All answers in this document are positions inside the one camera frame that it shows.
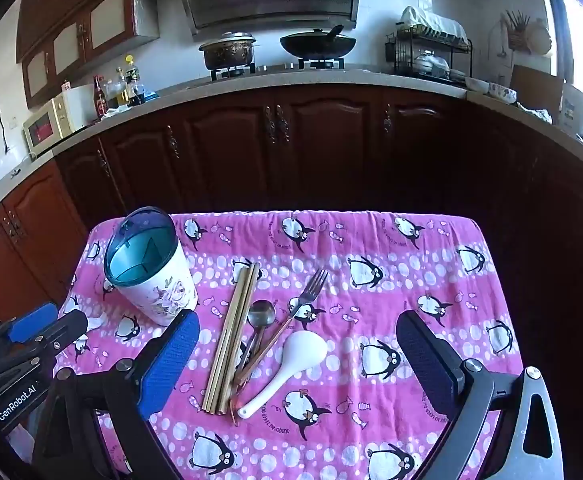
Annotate metal spoon wooden handle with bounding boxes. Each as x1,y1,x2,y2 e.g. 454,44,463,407
236,299,276,373

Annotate white plastic rice paddle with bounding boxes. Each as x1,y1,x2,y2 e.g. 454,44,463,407
237,330,328,419

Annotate metal fork wooden handle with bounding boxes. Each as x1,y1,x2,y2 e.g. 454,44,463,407
230,268,331,386

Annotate white utensil holder blue rim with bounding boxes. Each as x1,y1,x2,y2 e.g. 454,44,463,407
104,206,198,326

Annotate pink penguin tablecloth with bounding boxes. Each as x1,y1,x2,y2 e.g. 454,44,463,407
58,209,526,480

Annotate dark wooden base cabinets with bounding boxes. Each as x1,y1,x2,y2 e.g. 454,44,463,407
0,84,583,340

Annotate cream microwave oven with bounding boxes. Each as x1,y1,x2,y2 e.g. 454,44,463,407
23,84,98,159

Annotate dark soy sauce bottle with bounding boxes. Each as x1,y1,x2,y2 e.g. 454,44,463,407
128,79,146,106

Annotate yellow cap oil bottle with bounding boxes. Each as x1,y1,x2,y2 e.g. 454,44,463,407
125,54,140,87

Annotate patterned ceramic bowl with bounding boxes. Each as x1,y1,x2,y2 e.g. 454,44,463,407
488,82,517,105

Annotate lidded cooking pot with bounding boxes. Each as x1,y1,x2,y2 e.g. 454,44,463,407
199,32,256,70

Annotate gas stove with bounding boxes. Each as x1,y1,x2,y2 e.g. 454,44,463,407
210,58,345,81

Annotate black dish drying rack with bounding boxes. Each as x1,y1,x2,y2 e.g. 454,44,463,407
385,6,474,86

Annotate black wok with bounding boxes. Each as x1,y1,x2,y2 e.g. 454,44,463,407
280,24,357,60

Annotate upper wooden wall cabinet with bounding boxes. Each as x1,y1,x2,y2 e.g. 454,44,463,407
16,0,160,108

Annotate wall chopstick holder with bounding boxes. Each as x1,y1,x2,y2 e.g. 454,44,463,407
504,10,530,52

